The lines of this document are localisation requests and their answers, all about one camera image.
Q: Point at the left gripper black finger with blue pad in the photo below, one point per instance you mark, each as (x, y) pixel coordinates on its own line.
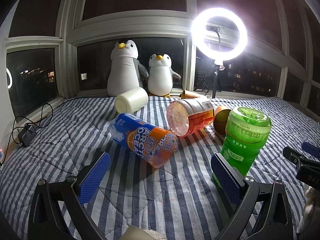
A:
(266, 203)
(45, 218)

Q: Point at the large plush penguin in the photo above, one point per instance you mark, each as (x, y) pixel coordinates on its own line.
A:
(126, 70)

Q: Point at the clear orange plastic bottle cup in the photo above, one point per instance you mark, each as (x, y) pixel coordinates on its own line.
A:
(187, 116)

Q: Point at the black ring light stand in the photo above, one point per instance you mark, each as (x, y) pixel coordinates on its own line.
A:
(207, 76)

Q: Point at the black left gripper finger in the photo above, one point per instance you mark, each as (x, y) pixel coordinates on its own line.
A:
(296, 158)

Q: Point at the bright ring light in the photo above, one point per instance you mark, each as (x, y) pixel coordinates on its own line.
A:
(201, 31)

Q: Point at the blue orange Arctic Ocean bottle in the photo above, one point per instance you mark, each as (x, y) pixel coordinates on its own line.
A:
(153, 144)

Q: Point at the brown round cup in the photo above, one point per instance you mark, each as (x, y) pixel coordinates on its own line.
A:
(221, 115)

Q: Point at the blue white striped quilt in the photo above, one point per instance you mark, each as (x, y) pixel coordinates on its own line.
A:
(179, 200)

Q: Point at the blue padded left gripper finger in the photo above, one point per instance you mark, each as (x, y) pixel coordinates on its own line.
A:
(311, 149)

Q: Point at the white power strip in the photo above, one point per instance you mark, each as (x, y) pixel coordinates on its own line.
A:
(1, 157)

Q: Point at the small plush penguin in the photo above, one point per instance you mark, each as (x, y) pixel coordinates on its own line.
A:
(160, 81)

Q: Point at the white plastic cup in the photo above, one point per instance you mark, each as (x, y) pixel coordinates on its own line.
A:
(131, 101)

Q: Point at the green plastic bottle cup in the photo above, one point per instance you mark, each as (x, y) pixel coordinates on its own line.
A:
(247, 131)

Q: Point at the black power adapter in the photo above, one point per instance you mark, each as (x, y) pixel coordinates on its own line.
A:
(26, 135)

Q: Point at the brown paper cup lying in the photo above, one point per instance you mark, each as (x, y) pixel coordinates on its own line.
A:
(186, 94)

